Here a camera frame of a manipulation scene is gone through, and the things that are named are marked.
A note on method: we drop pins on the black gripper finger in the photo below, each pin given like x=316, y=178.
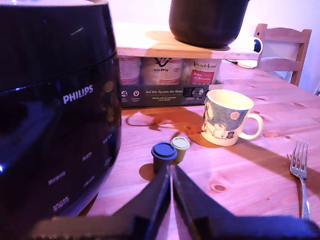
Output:
x=155, y=200
x=192, y=202

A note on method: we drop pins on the dark rice cooker pot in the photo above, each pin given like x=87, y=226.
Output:
x=207, y=22

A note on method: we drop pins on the black Philips rice cooker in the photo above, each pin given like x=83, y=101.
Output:
x=50, y=112

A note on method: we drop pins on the wooden shelf board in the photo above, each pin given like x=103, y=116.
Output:
x=140, y=45

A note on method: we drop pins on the small dark blue lidded cup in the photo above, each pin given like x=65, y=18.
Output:
x=162, y=156

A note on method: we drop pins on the small green lidded cup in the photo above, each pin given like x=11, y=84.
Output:
x=180, y=147

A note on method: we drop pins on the white mug with cartoon print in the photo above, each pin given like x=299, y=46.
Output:
x=222, y=120

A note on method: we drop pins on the cardboard tray with dark print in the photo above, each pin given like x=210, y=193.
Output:
x=155, y=97

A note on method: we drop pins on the silver metal fork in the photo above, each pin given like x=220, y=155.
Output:
x=300, y=170

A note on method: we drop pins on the can with black logo label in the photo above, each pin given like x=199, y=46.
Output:
x=162, y=71

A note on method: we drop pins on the can with red label patch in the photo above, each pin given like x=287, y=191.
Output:
x=202, y=71

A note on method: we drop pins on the can with pink label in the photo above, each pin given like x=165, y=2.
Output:
x=128, y=70

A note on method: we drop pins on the wooden chair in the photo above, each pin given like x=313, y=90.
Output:
x=285, y=47

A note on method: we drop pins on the white round security camera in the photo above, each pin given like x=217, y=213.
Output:
x=256, y=46

